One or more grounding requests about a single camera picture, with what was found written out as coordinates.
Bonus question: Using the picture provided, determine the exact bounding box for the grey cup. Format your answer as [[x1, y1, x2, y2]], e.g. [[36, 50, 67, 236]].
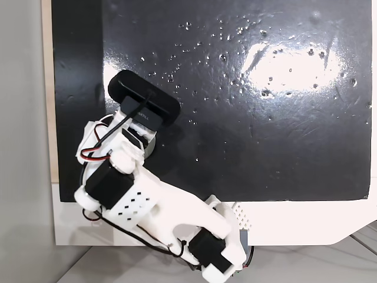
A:
[[142, 133, 158, 160]]

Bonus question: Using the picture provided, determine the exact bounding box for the black table mat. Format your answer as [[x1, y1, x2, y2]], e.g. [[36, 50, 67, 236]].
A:
[[51, 0, 372, 203]]

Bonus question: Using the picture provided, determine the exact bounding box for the black oval camera box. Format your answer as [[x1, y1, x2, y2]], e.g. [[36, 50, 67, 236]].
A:
[[107, 69, 181, 131]]

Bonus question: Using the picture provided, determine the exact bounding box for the black camera cable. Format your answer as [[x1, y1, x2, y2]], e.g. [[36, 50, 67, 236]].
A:
[[81, 90, 156, 166]]

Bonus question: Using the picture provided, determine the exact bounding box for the red and black wire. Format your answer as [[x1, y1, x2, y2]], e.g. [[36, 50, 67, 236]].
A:
[[80, 123, 118, 163]]

